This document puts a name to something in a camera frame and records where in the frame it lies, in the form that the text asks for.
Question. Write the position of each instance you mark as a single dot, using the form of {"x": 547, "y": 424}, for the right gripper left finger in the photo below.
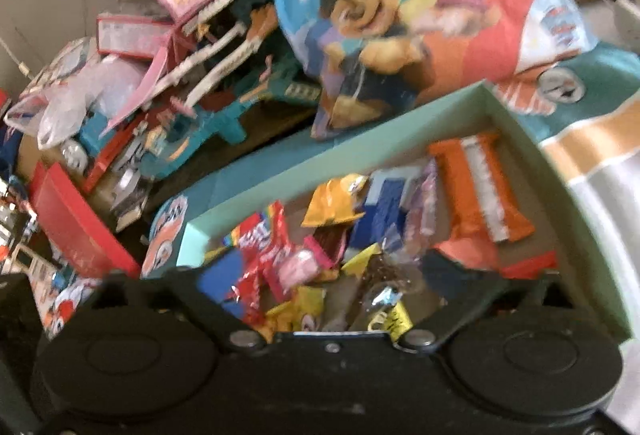
{"x": 212, "y": 300}

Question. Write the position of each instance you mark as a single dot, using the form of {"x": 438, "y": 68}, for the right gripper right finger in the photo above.
{"x": 468, "y": 294}

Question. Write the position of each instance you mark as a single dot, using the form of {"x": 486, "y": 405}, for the yellow small candy bar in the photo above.
{"x": 394, "y": 321}

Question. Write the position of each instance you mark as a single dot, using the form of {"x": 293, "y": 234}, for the red Skittles candy packet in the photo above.
{"x": 261, "y": 239}

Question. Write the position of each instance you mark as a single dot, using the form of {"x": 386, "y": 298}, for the orange white striped snack bar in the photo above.
{"x": 479, "y": 196}

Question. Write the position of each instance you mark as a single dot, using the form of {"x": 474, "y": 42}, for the blue white candy packet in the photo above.
{"x": 385, "y": 205}

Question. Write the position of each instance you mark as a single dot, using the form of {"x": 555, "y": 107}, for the brown gold chocolate packet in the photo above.
{"x": 333, "y": 240}

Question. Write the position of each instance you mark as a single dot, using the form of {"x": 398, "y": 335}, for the orange yellow candy packet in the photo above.
{"x": 334, "y": 202}

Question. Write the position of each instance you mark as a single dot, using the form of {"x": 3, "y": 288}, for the orange red chips packet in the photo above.
{"x": 475, "y": 253}

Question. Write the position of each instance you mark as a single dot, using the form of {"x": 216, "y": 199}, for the red square snack packet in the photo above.
{"x": 530, "y": 268}

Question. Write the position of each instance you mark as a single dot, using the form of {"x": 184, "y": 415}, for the purple Kuromi candy packet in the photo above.
{"x": 421, "y": 217}

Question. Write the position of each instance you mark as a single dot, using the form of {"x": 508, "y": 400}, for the yellow XianWei biscuit packet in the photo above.
{"x": 301, "y": 313}

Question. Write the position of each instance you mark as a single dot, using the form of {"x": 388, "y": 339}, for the teal cardboard box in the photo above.
{"x": 583, "y": 164}

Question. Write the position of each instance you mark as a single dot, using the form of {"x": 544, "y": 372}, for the red gift box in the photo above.
{"x": 71, "y": 225}

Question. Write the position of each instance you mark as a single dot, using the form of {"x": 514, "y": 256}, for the blue Thomas toy train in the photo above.
{"x": 75, "y": 157}

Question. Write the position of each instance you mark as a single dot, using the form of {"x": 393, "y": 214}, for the teal toy race track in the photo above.
{"x": 206, "y": 94}

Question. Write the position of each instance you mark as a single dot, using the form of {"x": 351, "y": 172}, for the Paw Patrol snack bag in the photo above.
{"x": 378, "y": 58}

